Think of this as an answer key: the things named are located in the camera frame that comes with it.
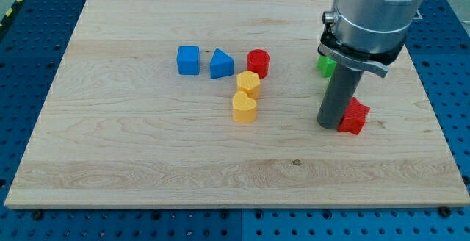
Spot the blue triangle block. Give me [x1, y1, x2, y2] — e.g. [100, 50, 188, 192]
[210, 48, 234, 79]

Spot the red cylinder block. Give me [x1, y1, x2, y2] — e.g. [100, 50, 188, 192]
[247, 49, 270, 79]

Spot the yellow heart block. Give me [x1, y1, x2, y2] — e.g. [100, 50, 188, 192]
[232, 91, 258, 123]

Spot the black yellow hazard tape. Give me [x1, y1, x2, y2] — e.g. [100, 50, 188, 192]
[1, 0, 26, 29]

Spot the yellow pentagon block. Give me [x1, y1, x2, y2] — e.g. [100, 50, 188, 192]
[236, 71, 261, 99]

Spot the green block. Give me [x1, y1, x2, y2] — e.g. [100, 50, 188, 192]
[317, 55, 336, 78]

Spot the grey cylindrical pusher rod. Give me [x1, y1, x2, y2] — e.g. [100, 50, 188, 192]
[317, 64, 364, 129]

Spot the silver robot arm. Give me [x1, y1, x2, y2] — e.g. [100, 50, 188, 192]
[318, 0, 422, 77]

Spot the red star block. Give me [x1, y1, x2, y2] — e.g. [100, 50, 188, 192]
[337, 97, 371, 135]

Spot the blue cube block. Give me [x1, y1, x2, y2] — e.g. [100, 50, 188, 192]
[176, 46, 200, 75]

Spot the wooden board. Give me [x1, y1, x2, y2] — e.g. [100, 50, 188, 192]
[5, 0, 469, 209]

